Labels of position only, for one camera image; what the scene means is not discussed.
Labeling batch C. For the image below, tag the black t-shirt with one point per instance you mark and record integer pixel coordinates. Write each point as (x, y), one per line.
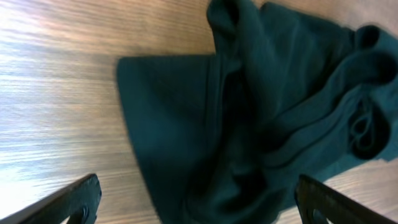
(224, 137)

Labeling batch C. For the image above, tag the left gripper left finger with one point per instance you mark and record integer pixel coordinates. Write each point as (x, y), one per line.
(76, 203)

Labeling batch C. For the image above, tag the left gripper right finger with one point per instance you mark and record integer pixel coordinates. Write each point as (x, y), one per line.
(318, 203)

